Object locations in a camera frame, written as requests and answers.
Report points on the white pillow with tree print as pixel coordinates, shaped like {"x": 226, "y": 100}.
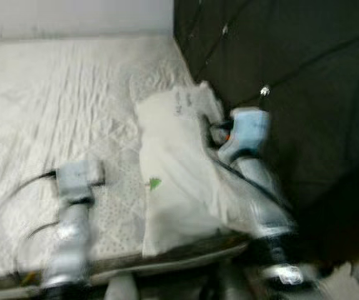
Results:
{"x": 173, "y": 162}

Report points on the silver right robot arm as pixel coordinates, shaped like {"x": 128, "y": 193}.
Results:
{"x": 260, "y": 200}

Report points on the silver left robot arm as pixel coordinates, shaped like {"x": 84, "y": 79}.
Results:
{"x": 70, "y": 244}

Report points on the white quilted mattress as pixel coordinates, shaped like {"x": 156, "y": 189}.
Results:
{"x": 54, "y": 94}

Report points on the grey robot left leg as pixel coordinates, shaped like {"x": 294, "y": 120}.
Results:
{"x": 122, "y": 289}

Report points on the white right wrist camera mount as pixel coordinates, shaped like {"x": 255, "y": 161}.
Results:
{"x": 251, "y": 128}

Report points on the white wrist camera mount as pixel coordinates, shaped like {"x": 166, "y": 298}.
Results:
{"x": 78, "y": 178}
{"x": 251, "y": 128}

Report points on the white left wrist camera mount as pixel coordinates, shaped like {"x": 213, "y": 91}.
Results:
{"x": 78, "y": 178}

